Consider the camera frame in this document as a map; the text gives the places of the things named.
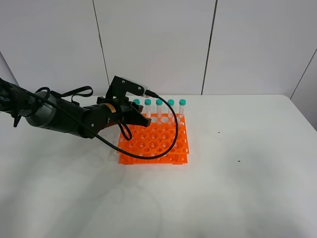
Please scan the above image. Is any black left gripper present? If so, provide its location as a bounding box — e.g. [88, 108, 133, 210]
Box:
[81, 99, 152, 139]

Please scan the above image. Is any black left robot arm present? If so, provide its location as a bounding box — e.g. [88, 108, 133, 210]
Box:
[0, 76, 151, 138]

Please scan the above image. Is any row tube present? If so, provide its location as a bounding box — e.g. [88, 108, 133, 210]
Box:
[179, 99, 186, 118]
[156, 99, 163, 118]
[167, 99, 174, 118]
[145, 99, 151, 118]
[133, 99, 140, 106]

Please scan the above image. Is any orange test tube rack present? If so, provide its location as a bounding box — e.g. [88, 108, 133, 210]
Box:
[118, 113, 189, 165]

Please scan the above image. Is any black left camera cable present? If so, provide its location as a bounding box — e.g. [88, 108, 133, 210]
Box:
[0, 78, 181, 159]

